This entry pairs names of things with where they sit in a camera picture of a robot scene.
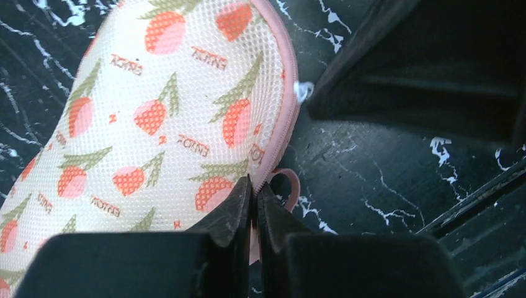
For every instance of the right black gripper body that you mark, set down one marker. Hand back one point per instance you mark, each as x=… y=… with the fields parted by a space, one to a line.
x=454 y=68

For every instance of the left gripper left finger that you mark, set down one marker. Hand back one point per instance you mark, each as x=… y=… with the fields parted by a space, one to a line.
x=210 y=259

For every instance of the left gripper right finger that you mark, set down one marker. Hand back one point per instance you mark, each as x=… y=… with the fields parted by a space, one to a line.
x=296 y=262

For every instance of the peach floral mesh laundry bag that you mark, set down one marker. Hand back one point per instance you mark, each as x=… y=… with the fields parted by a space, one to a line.
x=173 y=102

